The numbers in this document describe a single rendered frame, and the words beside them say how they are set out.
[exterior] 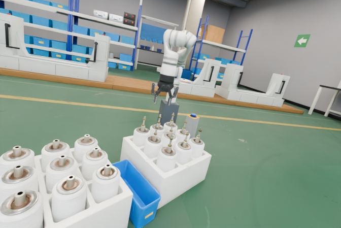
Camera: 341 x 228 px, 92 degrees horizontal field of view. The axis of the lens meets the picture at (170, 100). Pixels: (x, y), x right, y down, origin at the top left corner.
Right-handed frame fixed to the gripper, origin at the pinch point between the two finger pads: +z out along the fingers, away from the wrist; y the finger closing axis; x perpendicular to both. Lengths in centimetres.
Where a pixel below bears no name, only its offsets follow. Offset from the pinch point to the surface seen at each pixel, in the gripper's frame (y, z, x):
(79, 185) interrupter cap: -29.1, 22.0, -31.2
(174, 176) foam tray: 8.8, 31.2, -17.0
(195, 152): 24.0, 26.5, -3.1
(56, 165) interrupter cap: -39.1, 22.1, -21.5
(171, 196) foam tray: 9.8, 43.6, -16.4
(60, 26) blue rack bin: -205, -43, 467
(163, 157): 2.3, 23.4, -13.5
